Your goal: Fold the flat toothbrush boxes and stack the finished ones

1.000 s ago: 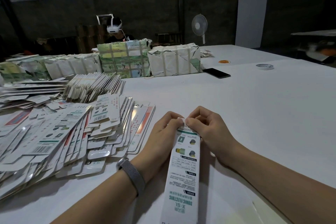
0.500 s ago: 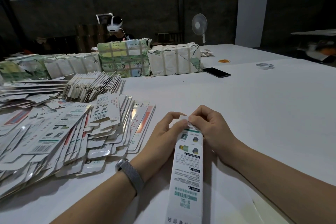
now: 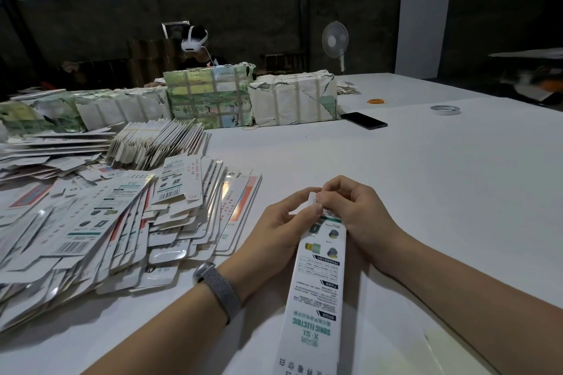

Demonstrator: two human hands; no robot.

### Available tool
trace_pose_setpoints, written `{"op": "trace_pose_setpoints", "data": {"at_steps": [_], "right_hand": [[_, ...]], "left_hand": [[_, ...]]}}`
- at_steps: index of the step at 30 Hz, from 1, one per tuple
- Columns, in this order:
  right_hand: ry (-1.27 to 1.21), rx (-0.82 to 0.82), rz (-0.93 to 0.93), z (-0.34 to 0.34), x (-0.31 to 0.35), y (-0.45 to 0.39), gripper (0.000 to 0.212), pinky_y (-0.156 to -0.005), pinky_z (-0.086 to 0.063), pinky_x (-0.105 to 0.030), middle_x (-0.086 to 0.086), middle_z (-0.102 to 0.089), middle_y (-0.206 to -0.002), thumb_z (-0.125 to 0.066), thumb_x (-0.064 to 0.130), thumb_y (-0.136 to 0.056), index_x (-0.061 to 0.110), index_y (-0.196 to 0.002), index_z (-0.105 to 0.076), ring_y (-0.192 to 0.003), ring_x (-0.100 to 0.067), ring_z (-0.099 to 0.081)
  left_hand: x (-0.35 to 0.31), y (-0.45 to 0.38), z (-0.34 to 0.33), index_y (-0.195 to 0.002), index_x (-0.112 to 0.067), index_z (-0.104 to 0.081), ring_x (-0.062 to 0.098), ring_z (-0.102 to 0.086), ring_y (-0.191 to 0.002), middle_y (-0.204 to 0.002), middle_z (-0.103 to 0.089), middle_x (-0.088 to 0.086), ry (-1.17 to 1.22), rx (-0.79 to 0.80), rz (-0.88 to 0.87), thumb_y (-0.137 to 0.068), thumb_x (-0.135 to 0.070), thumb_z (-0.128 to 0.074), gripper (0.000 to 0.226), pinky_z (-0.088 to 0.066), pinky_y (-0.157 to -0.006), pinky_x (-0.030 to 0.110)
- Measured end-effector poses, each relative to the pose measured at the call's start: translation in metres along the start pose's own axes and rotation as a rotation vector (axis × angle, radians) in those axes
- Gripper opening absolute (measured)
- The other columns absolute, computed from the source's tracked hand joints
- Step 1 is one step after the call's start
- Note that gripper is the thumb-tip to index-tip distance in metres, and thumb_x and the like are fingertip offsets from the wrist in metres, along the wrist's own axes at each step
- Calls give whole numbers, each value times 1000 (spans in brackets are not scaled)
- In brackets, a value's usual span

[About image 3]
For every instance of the person's left forearm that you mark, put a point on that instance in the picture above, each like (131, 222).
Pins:
(163, 340)

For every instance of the toothbrush carton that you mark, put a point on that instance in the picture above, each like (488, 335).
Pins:
(312, 309)

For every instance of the white standing fan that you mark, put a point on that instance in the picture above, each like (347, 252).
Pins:
(335, 39)

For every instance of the pile of cartons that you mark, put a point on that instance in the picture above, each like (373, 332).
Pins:
(97, 221)

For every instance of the person's right hand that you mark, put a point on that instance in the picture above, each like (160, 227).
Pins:
(369, 216)

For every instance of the fanned stack of white cartons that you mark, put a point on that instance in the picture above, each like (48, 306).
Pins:
(156, 142)

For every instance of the small orange tape roll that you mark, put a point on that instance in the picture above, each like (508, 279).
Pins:
(376, 101)

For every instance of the person's right forearm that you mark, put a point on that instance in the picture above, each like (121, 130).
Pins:
(484, 313)

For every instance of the grey band wristwatch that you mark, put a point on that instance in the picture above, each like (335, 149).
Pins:
(218, 291)

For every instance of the white head-mounted camera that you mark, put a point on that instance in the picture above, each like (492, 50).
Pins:
(193, 40)

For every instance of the black smartphone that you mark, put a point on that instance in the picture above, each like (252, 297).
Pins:
(364, 121)

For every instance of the person's left hand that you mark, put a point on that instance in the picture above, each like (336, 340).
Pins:
(268, 243)

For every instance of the row of white wrapped bundles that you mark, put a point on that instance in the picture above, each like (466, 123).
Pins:
(88, 111)

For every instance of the white board panel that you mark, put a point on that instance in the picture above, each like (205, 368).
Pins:
(423, 25)

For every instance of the cluttered side table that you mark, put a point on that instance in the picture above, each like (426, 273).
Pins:
(529, 76)

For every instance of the small white paper stack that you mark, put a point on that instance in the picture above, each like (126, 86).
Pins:
(347, 87)

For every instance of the white tape roll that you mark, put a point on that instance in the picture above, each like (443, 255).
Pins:
(433, 110)

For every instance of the dark wooden chair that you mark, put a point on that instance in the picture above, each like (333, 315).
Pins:
(284, 62)

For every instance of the green printed wrapped bundle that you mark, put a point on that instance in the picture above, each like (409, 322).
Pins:
(209, 96)

